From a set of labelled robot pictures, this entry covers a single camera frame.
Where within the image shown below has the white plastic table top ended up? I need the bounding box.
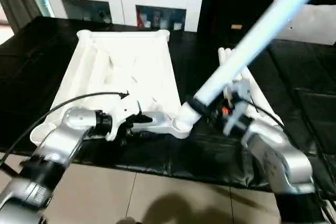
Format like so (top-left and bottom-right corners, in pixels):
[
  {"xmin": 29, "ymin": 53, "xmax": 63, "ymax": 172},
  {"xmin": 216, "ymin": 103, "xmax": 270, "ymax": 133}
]
[{"xmin": 30, "ymin": 29, "xmax": 193, "ymax": 146}]

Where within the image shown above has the white plastic table leg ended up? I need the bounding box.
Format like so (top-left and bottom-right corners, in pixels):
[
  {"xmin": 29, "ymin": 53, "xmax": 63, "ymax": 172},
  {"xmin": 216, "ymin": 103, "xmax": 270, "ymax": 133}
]
[
  {"xmin": 228, "ymin": 48, "xmax": 285, "ymax": 130},
  {"xmin": 217, "ymin": 48, "xmax": 239, "ymax": 99},
  {"xmin": 180, "ymin": 0, "xmax": 336, "ymax": 129},
  {"xmin": 223, "ymin": 48, "xmax": 263, "ymax": 110}
]

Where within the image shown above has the black work mat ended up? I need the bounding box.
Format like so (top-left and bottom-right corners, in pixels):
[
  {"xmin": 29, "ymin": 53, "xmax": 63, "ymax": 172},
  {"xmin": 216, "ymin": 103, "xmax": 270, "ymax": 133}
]
[{"xmin": 0, "ymin": 16, "xmax": 336, "ymax": 193}]

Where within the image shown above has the black stand leg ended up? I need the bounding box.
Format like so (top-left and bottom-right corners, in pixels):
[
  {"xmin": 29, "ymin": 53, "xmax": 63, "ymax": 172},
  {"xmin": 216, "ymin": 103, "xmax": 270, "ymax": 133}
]
[{"xmin": 0, "ymin": 161, "xmax": 19, "ymax": 178}]

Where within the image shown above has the white padded sheet with fitting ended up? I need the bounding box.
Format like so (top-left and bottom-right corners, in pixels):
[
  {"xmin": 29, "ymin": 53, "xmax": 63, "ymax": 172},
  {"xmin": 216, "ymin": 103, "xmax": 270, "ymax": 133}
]
[{"xmin": 273, "ymin": 1, "xmax": 336, "ymax": 46}]

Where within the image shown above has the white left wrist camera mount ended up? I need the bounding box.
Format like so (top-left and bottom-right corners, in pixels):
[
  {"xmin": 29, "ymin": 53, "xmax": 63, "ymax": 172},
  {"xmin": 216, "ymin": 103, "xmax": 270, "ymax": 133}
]
[{"xmin": 104, "ymin": 98, "xmax": 141, "ymax": 142}]

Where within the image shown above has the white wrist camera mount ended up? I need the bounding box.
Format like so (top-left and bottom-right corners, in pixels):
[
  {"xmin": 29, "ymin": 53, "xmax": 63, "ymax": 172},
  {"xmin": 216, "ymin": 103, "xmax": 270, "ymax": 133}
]
[
  {"xmin": 223, "ymin": 79, "xmax": 254, "ymax": 136},
  {"xmin": 104, "ymin": 98, "xmax": 141, "ymax": 142}
]

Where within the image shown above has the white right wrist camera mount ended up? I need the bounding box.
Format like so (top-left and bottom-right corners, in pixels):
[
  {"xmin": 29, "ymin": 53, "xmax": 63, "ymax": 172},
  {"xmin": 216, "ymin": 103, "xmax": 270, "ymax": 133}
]
[{"xmin": 223, "ymin": 79, "xmax": 254, "ymax": 136}]

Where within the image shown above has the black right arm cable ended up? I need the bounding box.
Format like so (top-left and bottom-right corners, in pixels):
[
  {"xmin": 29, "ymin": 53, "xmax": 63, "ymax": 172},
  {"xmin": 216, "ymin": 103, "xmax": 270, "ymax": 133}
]
[{"xmin": 246, "ymin": 100, "xmax": 285, "ymax": 129}]

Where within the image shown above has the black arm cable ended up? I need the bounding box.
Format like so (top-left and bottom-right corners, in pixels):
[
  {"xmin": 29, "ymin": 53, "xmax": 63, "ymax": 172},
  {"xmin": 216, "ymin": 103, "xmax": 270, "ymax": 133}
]
[
  {"xmin": 0, "ymin": 92, "xmax": 130, "ymax": 154},
  {"xmin": 246, "ymin": 100, "xmax": 285, "ymax": 129}
]

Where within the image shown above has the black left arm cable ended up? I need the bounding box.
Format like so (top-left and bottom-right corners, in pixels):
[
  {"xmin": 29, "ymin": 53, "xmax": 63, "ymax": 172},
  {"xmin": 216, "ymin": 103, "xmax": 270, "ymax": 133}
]
[{"xmin": 0, "ymin": 92, "xmax": 130, "ymax": 154}]

